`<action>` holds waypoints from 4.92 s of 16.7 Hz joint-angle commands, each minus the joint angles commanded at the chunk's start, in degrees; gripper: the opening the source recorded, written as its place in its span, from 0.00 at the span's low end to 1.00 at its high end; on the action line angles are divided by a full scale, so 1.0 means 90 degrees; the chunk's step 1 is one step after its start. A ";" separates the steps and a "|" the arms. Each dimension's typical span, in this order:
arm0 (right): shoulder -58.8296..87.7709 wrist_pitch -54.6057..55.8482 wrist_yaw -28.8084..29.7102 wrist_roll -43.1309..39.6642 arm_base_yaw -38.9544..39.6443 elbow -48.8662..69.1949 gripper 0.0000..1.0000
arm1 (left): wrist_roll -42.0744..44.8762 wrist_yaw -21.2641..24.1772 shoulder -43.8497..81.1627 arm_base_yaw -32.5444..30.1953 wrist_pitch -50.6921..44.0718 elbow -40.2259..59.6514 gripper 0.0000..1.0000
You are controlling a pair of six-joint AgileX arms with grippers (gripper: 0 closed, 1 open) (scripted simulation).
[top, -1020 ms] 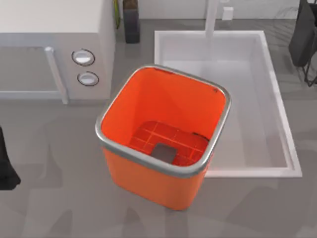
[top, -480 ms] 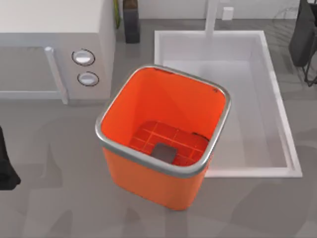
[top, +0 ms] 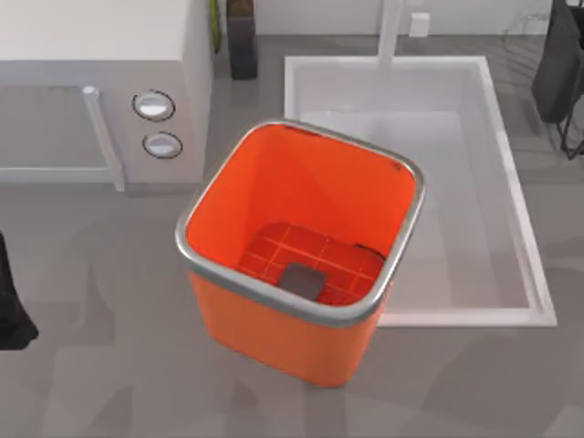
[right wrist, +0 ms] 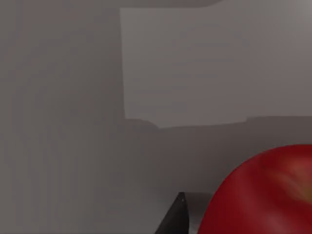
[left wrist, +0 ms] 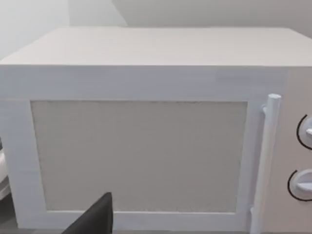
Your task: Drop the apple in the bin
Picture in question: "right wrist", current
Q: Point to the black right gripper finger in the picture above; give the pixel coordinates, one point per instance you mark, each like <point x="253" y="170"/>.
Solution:
<point x="178" y="219"/>

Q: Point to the red apple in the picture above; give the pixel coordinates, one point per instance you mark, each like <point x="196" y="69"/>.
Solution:
<point x="263" y="195"/>

